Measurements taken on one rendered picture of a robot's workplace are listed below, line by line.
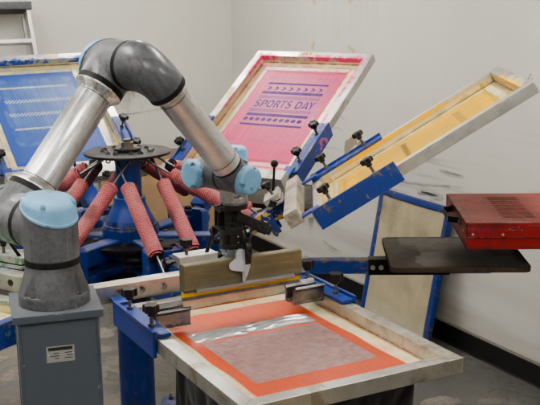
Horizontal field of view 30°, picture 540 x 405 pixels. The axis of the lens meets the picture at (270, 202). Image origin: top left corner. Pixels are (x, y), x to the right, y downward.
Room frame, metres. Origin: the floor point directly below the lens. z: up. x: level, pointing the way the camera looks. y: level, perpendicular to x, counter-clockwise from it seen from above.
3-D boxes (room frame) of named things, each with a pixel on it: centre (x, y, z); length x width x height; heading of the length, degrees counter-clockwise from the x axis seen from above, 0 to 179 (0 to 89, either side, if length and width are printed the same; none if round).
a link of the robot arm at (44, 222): (2.08, 0.47, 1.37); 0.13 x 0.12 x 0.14; 44
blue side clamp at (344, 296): (2.80, -0.14, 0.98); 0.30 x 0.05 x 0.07; 28
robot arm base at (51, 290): (2.07, 0.47, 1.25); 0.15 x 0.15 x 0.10
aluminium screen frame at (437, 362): (2.46, -0.01, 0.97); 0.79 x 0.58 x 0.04; 28
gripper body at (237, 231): (2.61, 0.10, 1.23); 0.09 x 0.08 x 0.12; 118
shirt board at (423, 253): (3.37, -0.19, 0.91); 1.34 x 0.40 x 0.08; 88
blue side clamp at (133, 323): (2.54, 0.35, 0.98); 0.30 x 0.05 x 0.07; 28
